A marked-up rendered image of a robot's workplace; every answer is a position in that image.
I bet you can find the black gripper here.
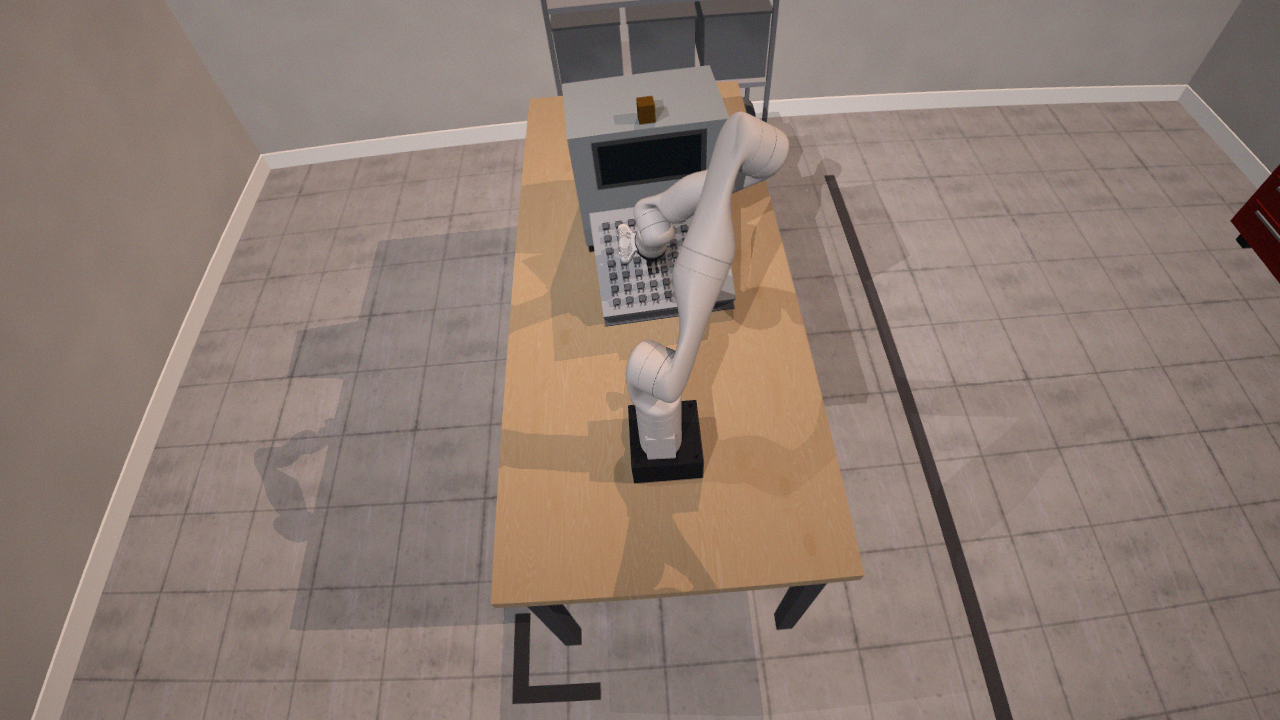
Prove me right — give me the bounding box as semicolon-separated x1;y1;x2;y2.
637;251;666;275

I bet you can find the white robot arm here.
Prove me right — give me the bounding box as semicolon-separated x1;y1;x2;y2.
618;111;788;459

